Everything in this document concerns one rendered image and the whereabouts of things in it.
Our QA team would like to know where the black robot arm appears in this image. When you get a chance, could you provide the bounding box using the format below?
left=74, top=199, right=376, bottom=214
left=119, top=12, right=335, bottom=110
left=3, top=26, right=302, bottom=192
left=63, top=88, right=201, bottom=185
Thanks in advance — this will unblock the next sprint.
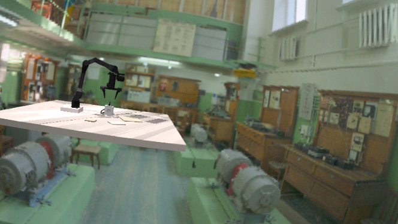
left=71, top=57, right=125, bottom=108

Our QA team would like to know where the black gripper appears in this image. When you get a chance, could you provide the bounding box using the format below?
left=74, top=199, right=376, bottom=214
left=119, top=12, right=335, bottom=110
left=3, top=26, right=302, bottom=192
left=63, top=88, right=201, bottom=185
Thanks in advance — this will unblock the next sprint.
left=100, top=80, right=122, bottom=99

